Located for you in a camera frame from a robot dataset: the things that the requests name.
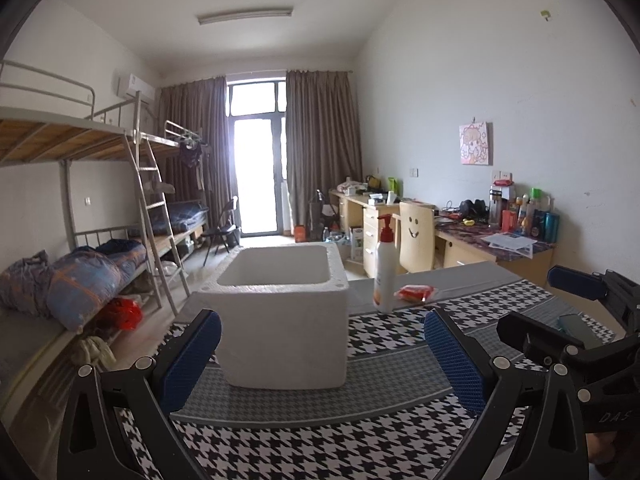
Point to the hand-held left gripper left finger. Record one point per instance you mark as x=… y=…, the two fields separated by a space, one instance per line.
x=192 y=360

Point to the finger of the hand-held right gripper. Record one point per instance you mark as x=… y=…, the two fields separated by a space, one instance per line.
x=525 y=335
x=572 y=282

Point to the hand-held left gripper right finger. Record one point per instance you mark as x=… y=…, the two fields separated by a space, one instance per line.
x=457 y=360

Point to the white foam box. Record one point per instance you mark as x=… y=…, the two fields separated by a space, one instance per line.
x=280 y=330

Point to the black smartphone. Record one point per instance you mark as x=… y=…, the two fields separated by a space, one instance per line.
x=580 y=330

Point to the white papers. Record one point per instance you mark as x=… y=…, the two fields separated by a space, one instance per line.
x=510 y=243

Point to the cluster of toiletry bottles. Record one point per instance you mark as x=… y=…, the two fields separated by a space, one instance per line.
x=530 y=217

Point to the red snack packet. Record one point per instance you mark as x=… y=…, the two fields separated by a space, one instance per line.
x=415 y=292

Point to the red plastic bag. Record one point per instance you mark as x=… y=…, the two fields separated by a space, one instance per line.
x=120 y=312

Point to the houndstooth tablecloth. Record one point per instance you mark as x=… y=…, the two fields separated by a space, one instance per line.
x=380 y=410

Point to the wooden desk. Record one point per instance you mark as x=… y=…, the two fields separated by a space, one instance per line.
x=470 y=255

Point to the beige cloth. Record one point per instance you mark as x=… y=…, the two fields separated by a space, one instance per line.
x=95 y=350

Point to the white pump bottle red top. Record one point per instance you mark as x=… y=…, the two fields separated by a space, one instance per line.
x=384 y=275

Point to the black headphones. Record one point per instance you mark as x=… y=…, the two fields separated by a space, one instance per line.
x=472 y=210

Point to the dark blue bedding bundle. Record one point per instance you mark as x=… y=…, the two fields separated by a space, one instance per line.
x=122 y=255

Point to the wooden chair with smiley face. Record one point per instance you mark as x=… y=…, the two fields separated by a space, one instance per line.
x=417 y=240

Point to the blue plaid bedding bundle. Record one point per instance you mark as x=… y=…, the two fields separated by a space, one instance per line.
x=82 y=287

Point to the black folding chair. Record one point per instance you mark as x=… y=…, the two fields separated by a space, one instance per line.
x=222 y=230

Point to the metal bed ladder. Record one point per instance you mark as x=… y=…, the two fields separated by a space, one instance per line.
x=157 y=220

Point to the dark blue mattress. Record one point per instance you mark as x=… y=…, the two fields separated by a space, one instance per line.
x=180 y=216

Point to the orange box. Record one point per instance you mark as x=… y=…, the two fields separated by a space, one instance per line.
x=300 y=233

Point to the purple bedding bundle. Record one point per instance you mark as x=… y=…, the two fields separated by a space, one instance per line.
x=25 y=285

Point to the green paper bag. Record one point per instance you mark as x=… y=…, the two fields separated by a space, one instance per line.
x=393 y=185

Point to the balcony glass door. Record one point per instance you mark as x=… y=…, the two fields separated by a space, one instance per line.
x=255 y=170

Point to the dark hanging clothes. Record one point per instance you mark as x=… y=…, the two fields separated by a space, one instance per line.
x=192 y=154

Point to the brown curtain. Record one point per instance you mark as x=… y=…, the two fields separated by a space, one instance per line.
x=195 y=125
x=322 y=150

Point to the white air conditioner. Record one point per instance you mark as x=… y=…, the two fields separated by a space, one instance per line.
x=135 y=89

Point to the ceiling tube light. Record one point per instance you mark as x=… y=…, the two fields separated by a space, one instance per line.
x=245 y=15

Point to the wall socket pair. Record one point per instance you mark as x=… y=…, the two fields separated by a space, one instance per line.
x=503 y=176

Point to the pink cartoon wall picture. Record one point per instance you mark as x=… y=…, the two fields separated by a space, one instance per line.
x=475 y=143

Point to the green wall hook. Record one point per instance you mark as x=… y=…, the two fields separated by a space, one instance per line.
x=545 y=15

